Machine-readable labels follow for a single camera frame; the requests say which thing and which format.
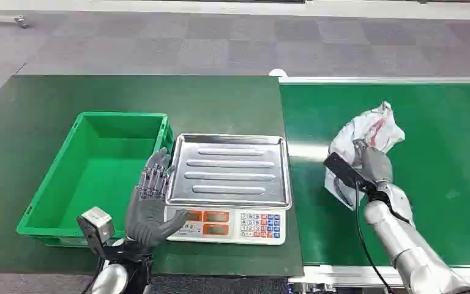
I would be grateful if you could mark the green plastic crate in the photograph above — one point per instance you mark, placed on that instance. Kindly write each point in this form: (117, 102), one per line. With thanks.
(97, 178)

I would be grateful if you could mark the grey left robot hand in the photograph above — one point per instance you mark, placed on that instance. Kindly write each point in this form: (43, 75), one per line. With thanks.
(148, 215)

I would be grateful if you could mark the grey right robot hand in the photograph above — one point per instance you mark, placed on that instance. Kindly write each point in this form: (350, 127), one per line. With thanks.
(376, 164)

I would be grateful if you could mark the grey caster wheel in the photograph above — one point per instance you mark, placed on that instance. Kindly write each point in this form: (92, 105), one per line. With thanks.
(21, 21)

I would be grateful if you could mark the white electronic scale steel tray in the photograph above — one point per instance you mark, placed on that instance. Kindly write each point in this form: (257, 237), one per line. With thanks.
(229, 182)

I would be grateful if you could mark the white plastic bag parcel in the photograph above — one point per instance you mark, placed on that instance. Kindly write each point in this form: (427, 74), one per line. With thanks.
(375, 125)

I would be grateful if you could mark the green conveyor belt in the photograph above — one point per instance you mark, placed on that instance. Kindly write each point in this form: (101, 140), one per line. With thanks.
(441, 170)

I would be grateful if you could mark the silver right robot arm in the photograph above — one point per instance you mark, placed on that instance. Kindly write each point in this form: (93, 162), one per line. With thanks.
(405, 239)

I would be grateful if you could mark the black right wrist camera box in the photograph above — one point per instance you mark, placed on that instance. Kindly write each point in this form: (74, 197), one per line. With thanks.
(346, 170)

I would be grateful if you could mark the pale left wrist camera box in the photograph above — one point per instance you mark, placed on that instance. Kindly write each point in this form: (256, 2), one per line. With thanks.
(96, 227)

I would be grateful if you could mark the silver conveyor frame rail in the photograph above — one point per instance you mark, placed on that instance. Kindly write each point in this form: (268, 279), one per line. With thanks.
(360, 276)

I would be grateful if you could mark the small white round cap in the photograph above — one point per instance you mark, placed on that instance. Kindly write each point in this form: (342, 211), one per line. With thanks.
(278, 73)

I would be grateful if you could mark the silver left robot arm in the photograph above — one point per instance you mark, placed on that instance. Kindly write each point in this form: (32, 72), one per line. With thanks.
(123, 270)

